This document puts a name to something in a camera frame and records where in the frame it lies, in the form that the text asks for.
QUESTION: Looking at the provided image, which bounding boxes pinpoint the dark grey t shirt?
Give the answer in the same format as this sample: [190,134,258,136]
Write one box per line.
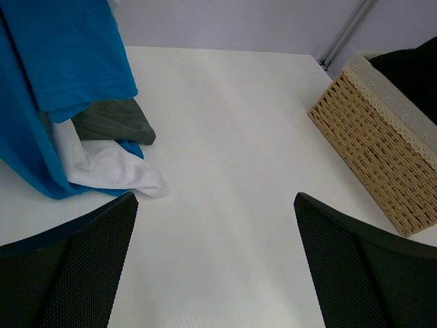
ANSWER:
[72,98,156,146]

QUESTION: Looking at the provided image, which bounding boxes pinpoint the white t shirt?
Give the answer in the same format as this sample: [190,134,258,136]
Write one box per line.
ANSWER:
[52,120,169,198]

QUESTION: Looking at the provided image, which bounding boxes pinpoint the wicker laundry basket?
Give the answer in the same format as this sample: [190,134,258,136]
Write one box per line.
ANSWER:
[308,52,436,237]

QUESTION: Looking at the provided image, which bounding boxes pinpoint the bright blue t shirt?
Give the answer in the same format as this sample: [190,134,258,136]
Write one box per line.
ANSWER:
[1,1,137,200]

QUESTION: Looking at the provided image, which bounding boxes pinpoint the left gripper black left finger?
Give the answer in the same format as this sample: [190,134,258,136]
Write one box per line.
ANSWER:
[1,192,139,327]

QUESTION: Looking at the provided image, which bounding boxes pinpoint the black t shirt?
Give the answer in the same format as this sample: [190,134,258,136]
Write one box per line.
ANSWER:
[369,38,436,123]

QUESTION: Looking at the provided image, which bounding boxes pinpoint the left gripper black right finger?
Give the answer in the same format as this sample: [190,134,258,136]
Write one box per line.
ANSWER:
[294,193,436,327]

